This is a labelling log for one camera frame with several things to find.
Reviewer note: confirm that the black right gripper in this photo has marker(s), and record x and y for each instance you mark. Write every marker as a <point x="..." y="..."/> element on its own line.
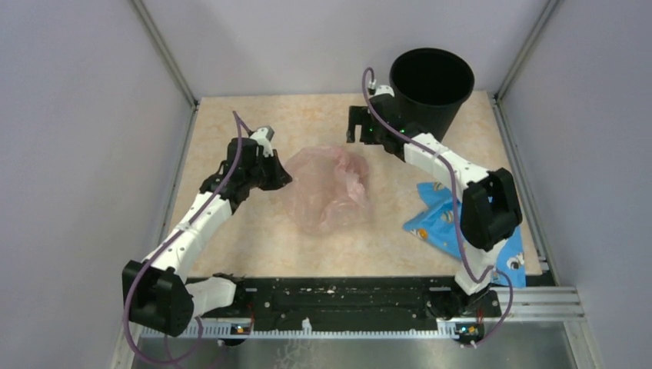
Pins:
<point x="358" y="116"/>

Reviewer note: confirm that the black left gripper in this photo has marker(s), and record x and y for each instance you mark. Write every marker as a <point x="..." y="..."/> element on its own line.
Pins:
<point x="280" y="177"/>

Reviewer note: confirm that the translucent pink trash bag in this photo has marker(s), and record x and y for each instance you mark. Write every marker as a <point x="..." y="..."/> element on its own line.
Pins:
<point x="328" y="191"/>

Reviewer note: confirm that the black plastic trash bin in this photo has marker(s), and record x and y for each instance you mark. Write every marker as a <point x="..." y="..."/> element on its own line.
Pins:
<point x="430" y="85"/>

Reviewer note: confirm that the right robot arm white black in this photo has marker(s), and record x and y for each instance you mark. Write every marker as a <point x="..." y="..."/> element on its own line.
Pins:
<point x="473" y="213"/>

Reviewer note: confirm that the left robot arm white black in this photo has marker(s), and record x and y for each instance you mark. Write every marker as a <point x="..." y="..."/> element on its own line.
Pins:
<point x="156" y="292"/>

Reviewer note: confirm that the blue cartoon printed bag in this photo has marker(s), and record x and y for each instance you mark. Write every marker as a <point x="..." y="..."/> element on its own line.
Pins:
<point x="435" y="225"/>

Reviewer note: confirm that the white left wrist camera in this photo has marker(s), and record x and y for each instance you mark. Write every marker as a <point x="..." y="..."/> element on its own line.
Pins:
<point x="264" y="136"/>

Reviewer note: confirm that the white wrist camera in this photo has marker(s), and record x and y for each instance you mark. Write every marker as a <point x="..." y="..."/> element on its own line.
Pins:
<point x="264" y="136"/>
<point x="376" y="90"/>

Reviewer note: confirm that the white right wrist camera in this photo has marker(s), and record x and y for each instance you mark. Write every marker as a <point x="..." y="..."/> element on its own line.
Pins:
<point x="376" y="90"/>

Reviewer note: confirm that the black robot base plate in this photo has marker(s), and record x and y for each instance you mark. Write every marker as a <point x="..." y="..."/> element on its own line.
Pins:
<point x="378" y="304"/>

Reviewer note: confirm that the white slotted cable duct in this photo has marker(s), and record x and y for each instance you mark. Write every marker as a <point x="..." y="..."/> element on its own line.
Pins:
<point x="216" y="329"/>

